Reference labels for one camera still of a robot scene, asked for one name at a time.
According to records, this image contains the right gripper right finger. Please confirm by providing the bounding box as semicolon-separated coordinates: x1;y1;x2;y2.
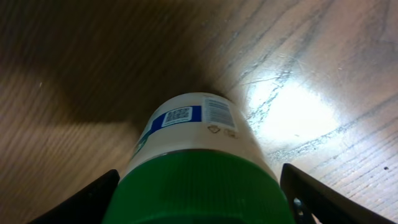
280;163;394;224

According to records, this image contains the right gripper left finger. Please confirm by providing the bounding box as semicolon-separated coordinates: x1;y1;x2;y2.
30;169;120;224

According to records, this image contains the green-lid seasoning jar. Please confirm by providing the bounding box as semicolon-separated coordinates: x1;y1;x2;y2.
103;93;294;223

